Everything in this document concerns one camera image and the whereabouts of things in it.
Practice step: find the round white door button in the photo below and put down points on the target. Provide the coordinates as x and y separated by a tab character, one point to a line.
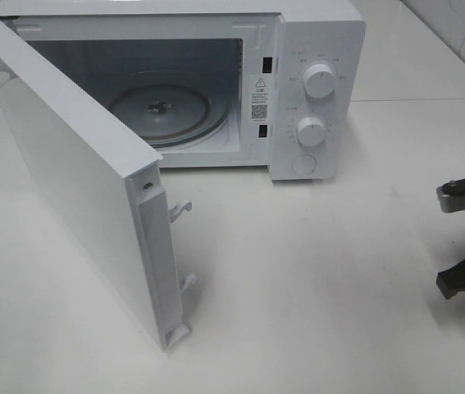
304	164

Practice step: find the white microwave door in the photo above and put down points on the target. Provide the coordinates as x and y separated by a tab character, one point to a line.
103	181

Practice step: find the lower white microwave knob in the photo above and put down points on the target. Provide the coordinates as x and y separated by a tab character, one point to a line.
311	131

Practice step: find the white microwave knob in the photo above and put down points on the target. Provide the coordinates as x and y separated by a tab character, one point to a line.
319	80
311	131

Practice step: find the upper white microwave knob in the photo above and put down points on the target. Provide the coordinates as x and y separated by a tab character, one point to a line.
319	80

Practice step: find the white microwave oven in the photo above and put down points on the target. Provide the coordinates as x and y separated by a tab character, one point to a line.
252	53

